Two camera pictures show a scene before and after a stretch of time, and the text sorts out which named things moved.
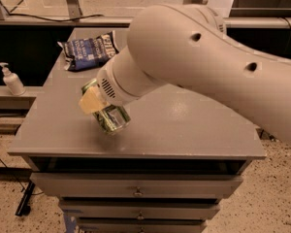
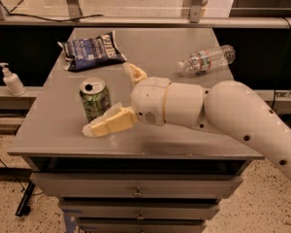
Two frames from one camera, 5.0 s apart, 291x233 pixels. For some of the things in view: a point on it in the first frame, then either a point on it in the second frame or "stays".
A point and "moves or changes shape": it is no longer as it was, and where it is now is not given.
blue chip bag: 84,52 stays
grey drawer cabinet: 184,150 stays
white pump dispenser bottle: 12,81 stays
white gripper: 107,85 → 149,99
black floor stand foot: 24,207 stays
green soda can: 111,117 moves or changes shape
